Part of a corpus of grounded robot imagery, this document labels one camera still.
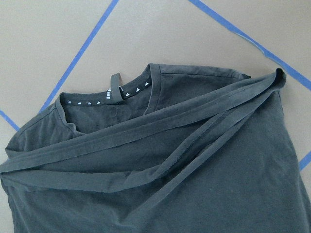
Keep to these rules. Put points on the black graphic t-shirt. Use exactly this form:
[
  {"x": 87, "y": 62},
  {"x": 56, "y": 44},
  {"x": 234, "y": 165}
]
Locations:
[{"x": 179, "y": 149}]

